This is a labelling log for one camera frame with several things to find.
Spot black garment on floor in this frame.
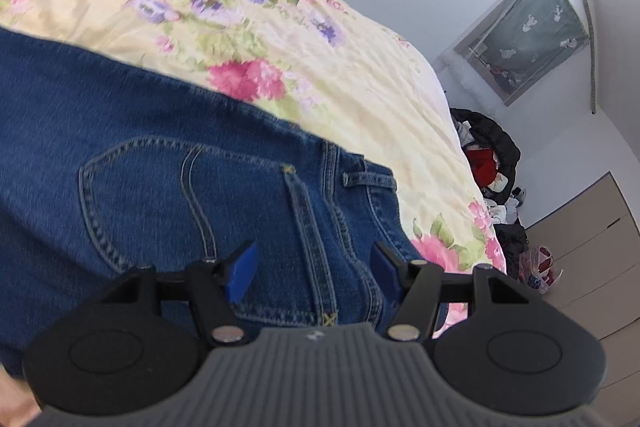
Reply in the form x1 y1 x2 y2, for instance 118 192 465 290
495 222 528 280

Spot pink patterned bag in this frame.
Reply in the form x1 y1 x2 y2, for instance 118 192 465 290
518 246 563 295

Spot beige wardrobe cabinet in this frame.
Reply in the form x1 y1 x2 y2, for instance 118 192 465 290
527 173 639 426

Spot red garment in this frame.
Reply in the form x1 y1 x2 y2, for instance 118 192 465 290
464 148 499 188

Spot black jacket clothes pile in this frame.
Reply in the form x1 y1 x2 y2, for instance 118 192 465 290
450 108 521 205

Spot white crumpled clothes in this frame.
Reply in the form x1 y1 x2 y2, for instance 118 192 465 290
484 197 521 225

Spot blue denim jeans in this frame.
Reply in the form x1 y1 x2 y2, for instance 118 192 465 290
1 31 419 376

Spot floral yellow bed quilt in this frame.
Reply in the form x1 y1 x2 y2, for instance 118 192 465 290
1 0 506 273

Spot grey patterned window curtain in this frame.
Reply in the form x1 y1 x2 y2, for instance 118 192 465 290
454 0 590 106

